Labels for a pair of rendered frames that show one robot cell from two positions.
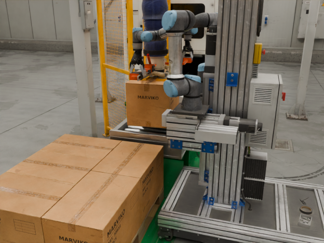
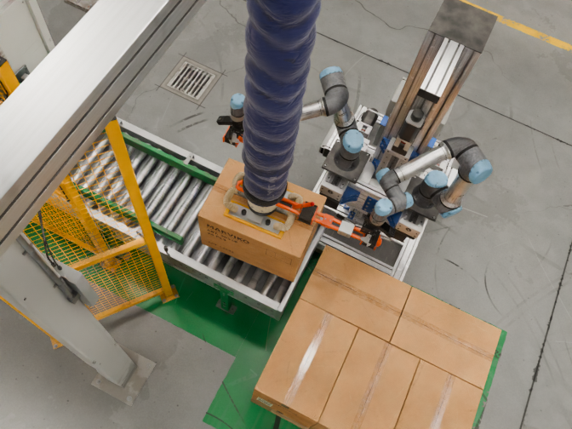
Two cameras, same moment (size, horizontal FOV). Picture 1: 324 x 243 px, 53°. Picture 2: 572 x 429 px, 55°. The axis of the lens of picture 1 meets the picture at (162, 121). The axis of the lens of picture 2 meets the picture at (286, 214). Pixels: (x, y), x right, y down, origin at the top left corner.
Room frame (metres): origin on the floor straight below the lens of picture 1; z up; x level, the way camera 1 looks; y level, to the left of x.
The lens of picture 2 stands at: (2.93, 1.40, 3.74)
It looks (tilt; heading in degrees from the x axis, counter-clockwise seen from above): 64 degrees down; 269
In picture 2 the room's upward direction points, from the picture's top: 12 degrees clockwise
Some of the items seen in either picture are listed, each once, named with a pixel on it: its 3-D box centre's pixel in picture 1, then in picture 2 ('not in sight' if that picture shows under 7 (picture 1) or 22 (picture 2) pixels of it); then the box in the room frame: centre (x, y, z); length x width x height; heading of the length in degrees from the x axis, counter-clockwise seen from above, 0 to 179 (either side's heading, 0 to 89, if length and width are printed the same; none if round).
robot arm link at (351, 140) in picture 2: (205, 71); (351, 143); (2.62, -0.36, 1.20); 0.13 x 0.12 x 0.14; 111
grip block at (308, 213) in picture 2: (148, 68); (307, 213); (2.80, 0.12, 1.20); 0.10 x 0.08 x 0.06; 77
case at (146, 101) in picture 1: (155, 97); (261, 221); (3.03, 0.06, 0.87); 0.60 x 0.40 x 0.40; 167
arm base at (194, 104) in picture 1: (191, 101); (426, 192); (2.14, -0.20, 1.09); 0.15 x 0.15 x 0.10
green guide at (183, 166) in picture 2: not in sight; (117, 128); (4.12, -0.54, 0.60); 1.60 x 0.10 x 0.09; 163
